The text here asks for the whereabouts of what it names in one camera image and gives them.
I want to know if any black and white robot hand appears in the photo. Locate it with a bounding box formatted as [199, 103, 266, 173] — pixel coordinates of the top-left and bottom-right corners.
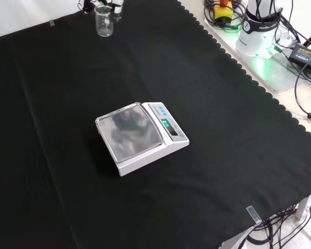
[77, 0, 125, 14]

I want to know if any clear glass beaker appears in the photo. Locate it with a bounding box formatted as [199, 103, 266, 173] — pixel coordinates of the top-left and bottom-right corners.
[94, 5, 115, 37]

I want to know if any white electronic balance steel pan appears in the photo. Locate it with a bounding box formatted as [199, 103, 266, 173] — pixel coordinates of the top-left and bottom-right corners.
[95, 101, 190, 177]

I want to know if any yellow stop button box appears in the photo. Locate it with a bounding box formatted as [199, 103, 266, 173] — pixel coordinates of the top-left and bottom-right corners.
[214, 0, 234, 21]

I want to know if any black scalloped bench cloth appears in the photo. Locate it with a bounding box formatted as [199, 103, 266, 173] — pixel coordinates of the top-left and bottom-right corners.
[0, 0, 311, 249]

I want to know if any black power adapter brick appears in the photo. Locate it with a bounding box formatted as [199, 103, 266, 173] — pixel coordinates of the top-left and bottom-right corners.
[288, 43, 311, 71]

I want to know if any white table leg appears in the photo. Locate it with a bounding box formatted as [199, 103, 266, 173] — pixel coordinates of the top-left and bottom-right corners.
[296, 196, 310, 222]

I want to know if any black cable with strain relief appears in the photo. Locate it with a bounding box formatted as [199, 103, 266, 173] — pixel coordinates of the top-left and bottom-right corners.
[293, 62, 311, 120]

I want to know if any black cable bundle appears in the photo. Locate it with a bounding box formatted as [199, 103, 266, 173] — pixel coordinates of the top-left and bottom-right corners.
[238, 204, 311, 249]

